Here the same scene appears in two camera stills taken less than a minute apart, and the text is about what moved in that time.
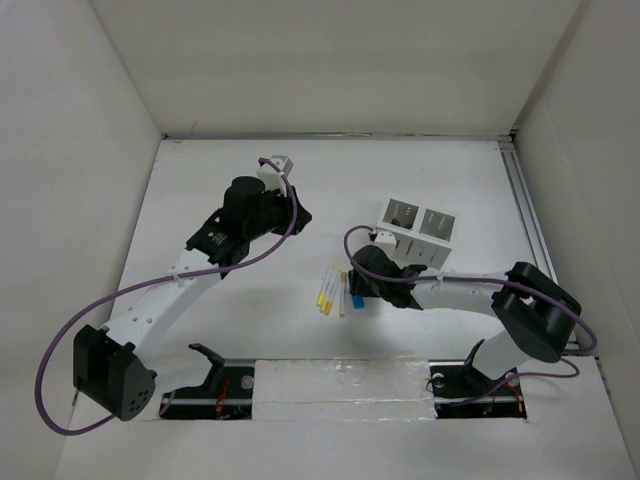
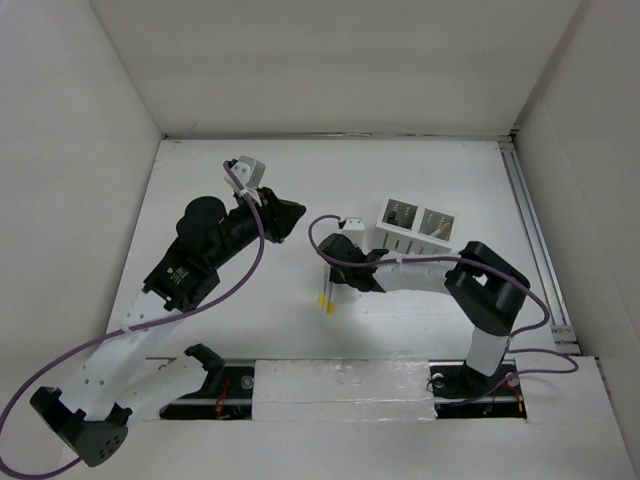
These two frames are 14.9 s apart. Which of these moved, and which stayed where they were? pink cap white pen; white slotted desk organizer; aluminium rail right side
Moved: pink cap white pen
Stayed: aluminium rail right side; white slotted desk organizer
